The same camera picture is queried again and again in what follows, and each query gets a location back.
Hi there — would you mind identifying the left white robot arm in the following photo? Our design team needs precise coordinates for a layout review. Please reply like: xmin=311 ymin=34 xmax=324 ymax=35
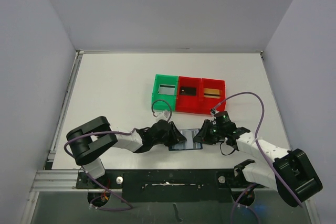
xmin=64 ymin=116 xmax=187 ymax=188

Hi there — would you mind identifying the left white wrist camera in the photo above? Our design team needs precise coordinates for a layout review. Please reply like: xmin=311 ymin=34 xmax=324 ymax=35
xmin=153 ymin=110 xmax=171 ymax=121

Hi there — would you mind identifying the middle red plastic bin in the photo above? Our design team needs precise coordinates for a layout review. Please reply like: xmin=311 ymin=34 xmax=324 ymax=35
xmin=175 ymin=76 xmax=201 ymax=114

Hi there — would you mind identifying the black card in bin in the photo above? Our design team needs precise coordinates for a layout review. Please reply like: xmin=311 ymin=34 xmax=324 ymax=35
xmin=180 ymin=86 xmax=197 ymax=96

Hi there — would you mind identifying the red plastic bin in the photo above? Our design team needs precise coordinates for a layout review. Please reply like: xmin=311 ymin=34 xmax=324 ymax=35
xmin=175 ymin=76 xmax=201 ymax=114
xmin=199 ymin=78 xmax=225 ymax=114

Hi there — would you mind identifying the aluminium front rail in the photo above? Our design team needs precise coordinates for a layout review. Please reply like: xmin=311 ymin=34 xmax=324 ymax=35
xmin=30 ymin=170 xmax=78 ymax=192

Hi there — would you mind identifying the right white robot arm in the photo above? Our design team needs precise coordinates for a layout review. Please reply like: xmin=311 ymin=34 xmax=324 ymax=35
xmin=193 ymin=111 xmax=323 ymax=207

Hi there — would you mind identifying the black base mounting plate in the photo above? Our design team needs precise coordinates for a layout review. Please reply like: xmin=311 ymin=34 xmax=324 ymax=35
xmin=76 ymin=167 xmax=266 ymax=205

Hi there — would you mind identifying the gold card in bin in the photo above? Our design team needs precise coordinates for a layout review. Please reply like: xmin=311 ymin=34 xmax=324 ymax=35
xmin=203 ymin=88 xmax=221 ymax=99

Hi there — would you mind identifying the green plastic bin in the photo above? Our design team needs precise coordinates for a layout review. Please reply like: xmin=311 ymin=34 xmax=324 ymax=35
xmin=152 ymin=74 xmax=178 ymax=111

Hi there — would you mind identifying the right red plastic bin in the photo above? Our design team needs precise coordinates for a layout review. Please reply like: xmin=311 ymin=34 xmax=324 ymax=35
xmin=199 ymin=78 xmax=225 ymax=114

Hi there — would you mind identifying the blue leather card holder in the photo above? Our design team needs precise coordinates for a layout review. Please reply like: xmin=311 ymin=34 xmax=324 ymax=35
xmin=169 ymin=129 xmax=203 ymax=151

